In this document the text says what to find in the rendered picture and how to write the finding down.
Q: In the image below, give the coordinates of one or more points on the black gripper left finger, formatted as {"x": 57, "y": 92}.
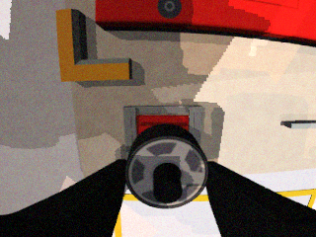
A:
{"x": 90, "y": 208}

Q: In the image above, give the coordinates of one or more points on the yellow rectangular outline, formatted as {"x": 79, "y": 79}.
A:
{"x": 312, "y": 192}

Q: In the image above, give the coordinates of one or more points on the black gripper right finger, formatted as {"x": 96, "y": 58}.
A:
{"x": 243, "y": 208}

